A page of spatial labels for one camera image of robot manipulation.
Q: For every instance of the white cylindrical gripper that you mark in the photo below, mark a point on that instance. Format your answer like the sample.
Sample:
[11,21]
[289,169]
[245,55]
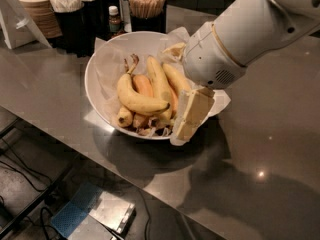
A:
[209,60]

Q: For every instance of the curved yellow banana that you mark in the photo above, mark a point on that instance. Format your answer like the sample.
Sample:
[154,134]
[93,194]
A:
[135,101]

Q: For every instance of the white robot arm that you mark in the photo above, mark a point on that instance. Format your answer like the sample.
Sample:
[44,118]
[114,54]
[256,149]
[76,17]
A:
[248,29]

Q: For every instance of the middle yellow banana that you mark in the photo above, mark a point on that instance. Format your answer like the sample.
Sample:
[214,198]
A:
[161,89]

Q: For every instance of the orange ripe banana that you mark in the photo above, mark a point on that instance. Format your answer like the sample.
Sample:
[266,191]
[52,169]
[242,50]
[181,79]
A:
[142,86]

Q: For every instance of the white ceramic bowl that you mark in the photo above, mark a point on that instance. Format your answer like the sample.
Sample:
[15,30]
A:
[100,97]

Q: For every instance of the small yellow banana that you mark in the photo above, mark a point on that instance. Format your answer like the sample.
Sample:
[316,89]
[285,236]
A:
[124,117]

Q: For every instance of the white paper bowl liner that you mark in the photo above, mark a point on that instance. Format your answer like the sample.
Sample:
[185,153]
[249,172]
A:
[110,60]

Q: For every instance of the black stir stick holder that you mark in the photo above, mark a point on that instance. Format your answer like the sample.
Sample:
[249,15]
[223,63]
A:
[155,24]

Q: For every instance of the wooden stir sticks bundle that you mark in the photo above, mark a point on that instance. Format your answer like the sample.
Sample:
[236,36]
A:
[146,9]

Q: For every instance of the small brown glass bottle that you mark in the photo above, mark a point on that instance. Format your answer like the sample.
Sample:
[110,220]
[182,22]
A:
[114,19]

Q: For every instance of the black condiment organizer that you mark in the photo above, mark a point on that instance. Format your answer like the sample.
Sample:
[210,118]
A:
[81,28]

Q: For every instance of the silver metal floor box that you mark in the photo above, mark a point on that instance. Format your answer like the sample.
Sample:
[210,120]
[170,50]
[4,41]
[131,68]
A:
[107,217]

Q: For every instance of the blue perforated floor mat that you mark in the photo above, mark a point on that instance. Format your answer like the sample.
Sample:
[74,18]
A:
[72,214]

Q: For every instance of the black metal table frame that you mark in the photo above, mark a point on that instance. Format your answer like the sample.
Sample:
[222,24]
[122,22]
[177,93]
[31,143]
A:
[33,165]

